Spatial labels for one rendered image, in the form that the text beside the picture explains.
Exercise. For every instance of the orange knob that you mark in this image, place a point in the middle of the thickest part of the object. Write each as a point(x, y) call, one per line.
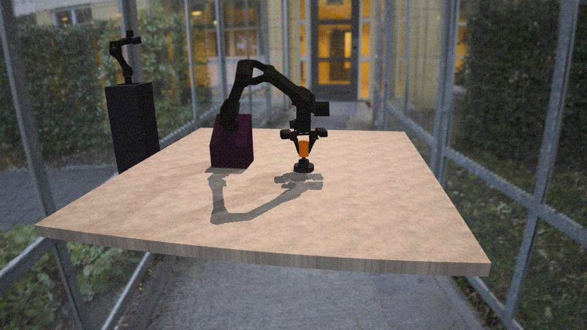
point(303, 148)

